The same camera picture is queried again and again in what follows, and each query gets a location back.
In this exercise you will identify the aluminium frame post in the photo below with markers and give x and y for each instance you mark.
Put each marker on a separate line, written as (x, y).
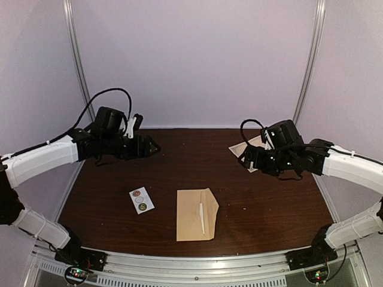
(319, 20)
(75, 50)

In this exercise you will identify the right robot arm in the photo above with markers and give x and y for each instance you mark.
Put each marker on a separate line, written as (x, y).
(286, 150)

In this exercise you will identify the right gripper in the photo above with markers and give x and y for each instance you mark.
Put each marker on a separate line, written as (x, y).
(249, 153)

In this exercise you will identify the left circuit board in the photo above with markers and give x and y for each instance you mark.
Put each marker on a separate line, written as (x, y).
(74, 275)

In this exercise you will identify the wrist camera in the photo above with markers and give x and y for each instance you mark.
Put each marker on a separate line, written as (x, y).
(265, 139)
(133, 125)

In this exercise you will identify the right aluminium frame post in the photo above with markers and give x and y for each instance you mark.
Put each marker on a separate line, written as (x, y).
(319, 20)

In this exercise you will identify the white sticker sheet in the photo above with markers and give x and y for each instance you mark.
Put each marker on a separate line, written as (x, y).
(141, 200)

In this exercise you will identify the letter sheet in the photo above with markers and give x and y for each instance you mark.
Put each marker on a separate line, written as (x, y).
(238, 149)
(202, 218)

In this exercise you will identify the right circuit board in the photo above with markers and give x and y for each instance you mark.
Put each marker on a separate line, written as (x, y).
(317, 276)

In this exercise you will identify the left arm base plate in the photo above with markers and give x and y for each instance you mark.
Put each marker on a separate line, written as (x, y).
(87, 259)

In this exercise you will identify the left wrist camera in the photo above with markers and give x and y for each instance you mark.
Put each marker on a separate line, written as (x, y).
(133, 125)

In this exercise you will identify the left aluminium frame post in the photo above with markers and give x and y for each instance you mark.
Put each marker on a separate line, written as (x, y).
(75, 50)

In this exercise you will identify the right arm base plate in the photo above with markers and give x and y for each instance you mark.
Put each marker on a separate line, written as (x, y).
(308, 257)

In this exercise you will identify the circuit board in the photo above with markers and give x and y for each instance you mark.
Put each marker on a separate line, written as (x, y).
(317, 276)
(74, 275)

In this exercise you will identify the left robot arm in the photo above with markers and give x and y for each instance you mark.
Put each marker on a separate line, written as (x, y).
(111, 133)

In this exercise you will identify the brown paper envelope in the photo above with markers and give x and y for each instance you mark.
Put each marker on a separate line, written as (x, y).
(188, 219)

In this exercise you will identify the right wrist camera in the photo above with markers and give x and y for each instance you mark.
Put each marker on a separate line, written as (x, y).
(265, 139)

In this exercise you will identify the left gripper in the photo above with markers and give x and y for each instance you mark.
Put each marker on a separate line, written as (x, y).
(143, 152)

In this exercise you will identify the front aluminium rail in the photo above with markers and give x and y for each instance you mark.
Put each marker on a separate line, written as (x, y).
(264, 269)

